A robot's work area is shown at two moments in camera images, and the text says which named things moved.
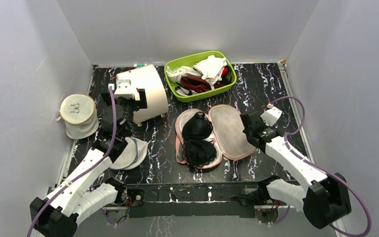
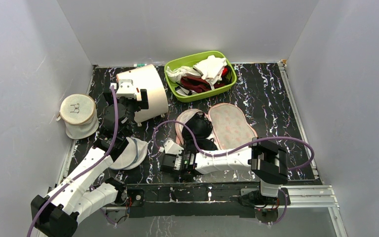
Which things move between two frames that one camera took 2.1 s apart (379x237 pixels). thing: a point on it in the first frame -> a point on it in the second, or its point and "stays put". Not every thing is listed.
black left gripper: [137, 104] stays put
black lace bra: [198, 149] stays put
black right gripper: [249, 126] -> [169, 162]
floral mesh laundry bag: [229, 135] stays put
